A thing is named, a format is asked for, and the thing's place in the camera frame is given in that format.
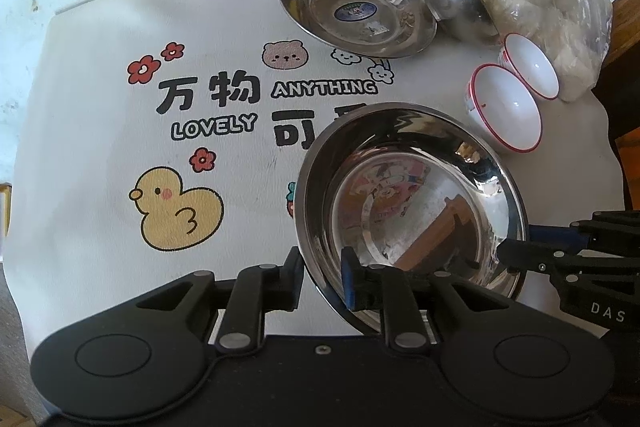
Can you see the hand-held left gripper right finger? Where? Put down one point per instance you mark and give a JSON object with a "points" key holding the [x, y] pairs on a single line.
{"points": [[348, 284]]}

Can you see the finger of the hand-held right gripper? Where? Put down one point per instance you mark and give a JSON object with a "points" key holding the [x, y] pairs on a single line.
{"points": [[555, 234], [525, 254]]}

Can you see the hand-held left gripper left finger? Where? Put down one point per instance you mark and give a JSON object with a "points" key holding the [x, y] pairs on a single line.
{"points": [[298, 279]]}

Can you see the plain stainless steel plate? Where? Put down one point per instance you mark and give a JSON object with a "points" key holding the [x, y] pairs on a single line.
{"points": [[400, 207]]}

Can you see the white bowl with red speck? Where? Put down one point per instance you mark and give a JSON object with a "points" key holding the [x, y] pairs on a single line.
{"points": [[505, 112]]}

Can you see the white bowl with dark speck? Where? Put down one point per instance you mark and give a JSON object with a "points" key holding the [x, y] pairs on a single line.
{"points": [[532, 64]]}

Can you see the wooden furniture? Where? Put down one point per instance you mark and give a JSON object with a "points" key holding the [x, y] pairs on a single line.
{"points": [[627, 7]]}

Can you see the printed white tablecloth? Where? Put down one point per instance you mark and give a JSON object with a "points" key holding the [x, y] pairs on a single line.
{"points": [[100, 132]]}

